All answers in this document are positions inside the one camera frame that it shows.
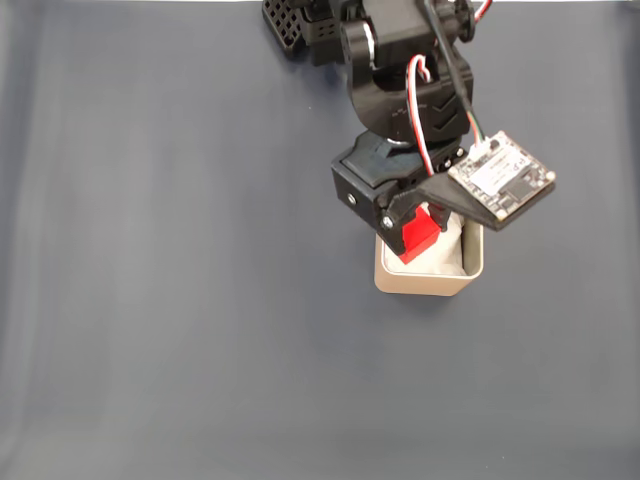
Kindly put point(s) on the red cube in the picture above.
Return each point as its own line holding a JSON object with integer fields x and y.
{"x": 417, "y": 240}

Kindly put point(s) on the white tissue paper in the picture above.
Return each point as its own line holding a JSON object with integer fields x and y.
{"x": 445, "y": 260}

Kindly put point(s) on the camera circuit board with mount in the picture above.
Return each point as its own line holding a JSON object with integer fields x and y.
{"x": 500, "y": 175}

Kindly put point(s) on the beige square metal box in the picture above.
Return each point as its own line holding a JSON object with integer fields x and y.
{"x": 425, "y": 286}

